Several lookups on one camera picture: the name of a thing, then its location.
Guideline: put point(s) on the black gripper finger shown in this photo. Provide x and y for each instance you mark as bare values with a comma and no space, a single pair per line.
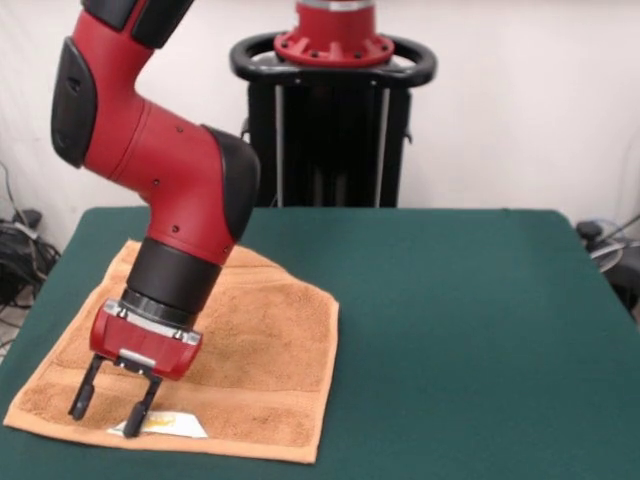
142,407
86,392

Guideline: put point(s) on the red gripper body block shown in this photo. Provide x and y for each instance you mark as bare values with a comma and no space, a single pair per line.
145,347

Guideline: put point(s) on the orange terry towel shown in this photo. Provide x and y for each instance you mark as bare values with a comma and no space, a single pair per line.
270,350

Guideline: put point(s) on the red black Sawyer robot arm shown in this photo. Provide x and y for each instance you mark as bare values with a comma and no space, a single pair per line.
165,170

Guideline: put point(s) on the black power adapter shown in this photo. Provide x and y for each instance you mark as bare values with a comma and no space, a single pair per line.
590,229
32,217

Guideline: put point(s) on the dark green table cloth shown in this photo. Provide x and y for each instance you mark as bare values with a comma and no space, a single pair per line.
500,350

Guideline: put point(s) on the grey round disc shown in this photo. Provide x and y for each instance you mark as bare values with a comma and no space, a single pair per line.
607,255

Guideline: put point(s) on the black bulky object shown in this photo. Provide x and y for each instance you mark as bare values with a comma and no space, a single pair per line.
627,285

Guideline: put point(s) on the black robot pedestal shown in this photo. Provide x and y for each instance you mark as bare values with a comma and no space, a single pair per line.
330,150

